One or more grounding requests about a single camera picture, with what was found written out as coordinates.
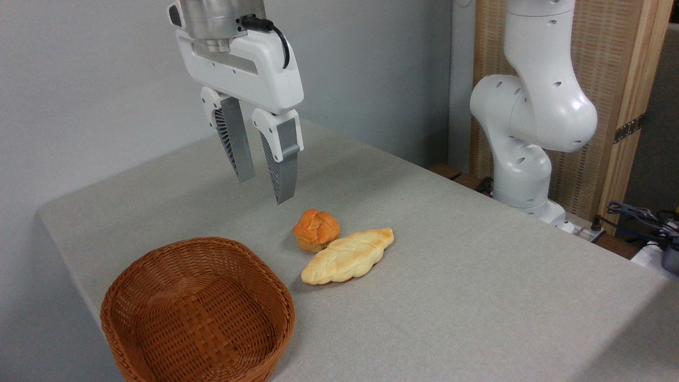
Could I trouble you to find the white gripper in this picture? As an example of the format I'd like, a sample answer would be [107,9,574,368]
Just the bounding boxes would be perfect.
[169,2,304,205]

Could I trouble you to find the long braided pale bread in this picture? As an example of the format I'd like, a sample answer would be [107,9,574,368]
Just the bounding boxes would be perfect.
[301,228,395,285]

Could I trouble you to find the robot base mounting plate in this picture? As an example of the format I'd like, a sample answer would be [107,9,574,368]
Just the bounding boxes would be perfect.
[552,212,605,243]

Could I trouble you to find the round orange bread roll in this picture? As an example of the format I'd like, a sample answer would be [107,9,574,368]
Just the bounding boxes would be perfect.
[292,209,341,253]

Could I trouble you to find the brown wicker basket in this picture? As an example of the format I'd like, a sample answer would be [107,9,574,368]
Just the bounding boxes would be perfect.
[100,237,295,382]

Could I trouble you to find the metal screen hinge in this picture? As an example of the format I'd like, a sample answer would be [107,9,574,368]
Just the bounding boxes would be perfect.
[614,112,647,144]

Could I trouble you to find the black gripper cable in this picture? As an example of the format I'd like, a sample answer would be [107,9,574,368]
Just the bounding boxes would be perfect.
[240,15,291,70]

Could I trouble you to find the bundle of dark cables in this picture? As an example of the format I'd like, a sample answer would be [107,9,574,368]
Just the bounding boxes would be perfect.
[594,201,679,250]

